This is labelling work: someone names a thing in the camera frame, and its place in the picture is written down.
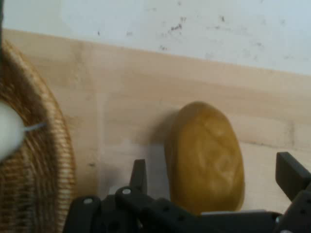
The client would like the yellow-brown potato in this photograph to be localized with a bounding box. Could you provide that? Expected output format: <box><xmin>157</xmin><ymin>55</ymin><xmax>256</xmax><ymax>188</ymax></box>
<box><xmin>164</xmin><ymin>101</ymin><xmax>245</xmax><ymax>216</ymax></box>

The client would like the white round vegetable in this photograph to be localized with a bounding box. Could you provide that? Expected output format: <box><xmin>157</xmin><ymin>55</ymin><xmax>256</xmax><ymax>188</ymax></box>
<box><xmin>0</xmin><ymin>100</ymin><xmax>47</xmax><ymax>161</ymax></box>

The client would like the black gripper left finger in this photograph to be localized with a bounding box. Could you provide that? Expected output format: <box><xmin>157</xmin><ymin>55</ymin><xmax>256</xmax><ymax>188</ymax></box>
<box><xmin>63</xmin><ymin>159</ymin><xmax>204</xmax><ymax>233</ymax></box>

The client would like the light wooden cutting board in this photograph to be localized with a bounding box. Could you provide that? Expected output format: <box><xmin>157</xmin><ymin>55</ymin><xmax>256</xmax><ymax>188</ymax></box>
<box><xmin>1</xmin><ymin>28</ymin><xmax>311</xmax><ymax>220</ymax></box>

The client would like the woven wicker basket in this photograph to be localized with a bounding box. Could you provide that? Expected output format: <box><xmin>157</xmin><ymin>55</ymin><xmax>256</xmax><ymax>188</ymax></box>
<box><xmin>0</xmin><ymin>40</ymin><xmax>76</xmax><ymax>233</ymax></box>

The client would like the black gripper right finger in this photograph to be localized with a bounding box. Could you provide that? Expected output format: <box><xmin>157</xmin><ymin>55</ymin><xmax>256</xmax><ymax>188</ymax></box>
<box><xmin>274</xmin><ymin>151</ymin><xmax>311</xmax><ymax>233</ymax></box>

